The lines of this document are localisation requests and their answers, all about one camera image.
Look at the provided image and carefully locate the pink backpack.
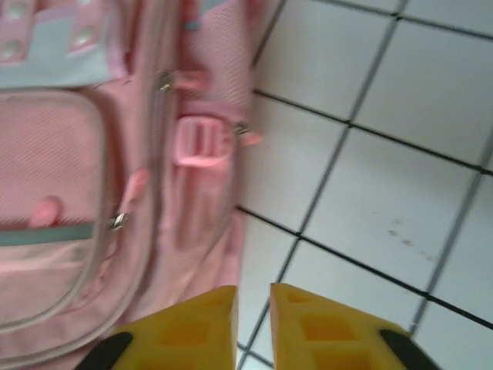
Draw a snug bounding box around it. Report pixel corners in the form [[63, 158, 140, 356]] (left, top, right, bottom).
[[0, 0, 287, 370]]

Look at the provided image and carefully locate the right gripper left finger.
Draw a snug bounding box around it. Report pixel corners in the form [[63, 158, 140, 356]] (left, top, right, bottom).
[[75, 284, 238, 370]]

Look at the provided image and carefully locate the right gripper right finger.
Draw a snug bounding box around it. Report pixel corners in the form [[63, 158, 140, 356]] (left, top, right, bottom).
[[269, 282, 444, 370]]

